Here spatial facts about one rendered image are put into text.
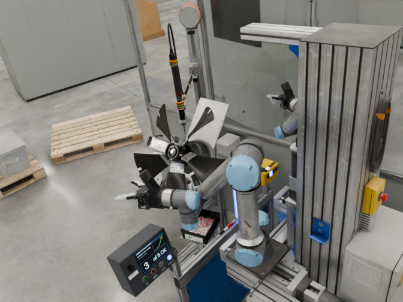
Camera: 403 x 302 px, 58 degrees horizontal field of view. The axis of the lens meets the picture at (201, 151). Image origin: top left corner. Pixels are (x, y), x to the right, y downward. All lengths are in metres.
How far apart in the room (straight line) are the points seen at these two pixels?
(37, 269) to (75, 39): 4.93
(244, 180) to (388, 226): 0.71
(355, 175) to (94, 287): 2.43
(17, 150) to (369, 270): 4.04
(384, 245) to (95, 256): 2.55
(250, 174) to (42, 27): 6.45
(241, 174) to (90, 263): 2.41
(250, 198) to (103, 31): 6.64
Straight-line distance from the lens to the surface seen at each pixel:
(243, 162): 1.28
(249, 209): 1.42
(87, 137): 5.24
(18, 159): 4.87
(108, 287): 3.26
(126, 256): 1.63
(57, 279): 3.52
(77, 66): 7.69
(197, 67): 2.63
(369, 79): 1.26
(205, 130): 2.52
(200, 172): 2.17
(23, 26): 7.37
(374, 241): 1.67
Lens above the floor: 2.39
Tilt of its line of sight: 31 degrees down
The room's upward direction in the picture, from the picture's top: 8 degrees counter-clockwise
